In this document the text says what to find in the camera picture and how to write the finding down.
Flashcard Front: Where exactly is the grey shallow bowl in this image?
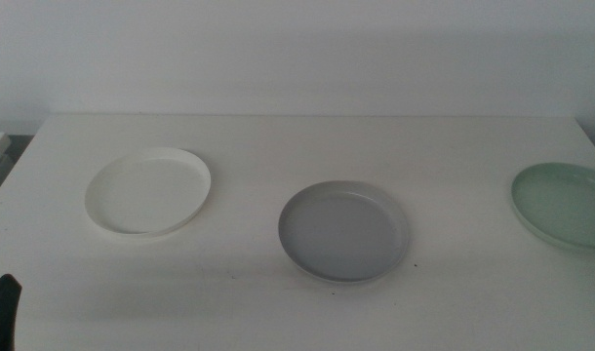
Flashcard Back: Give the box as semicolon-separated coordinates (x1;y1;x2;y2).
278;179;411;285

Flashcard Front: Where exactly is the white shallow bowl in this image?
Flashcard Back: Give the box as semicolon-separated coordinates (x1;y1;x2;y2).
84;146;213;238

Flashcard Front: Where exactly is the pale green shallow bowl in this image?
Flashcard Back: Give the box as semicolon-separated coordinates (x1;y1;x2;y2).
510;162;595;251

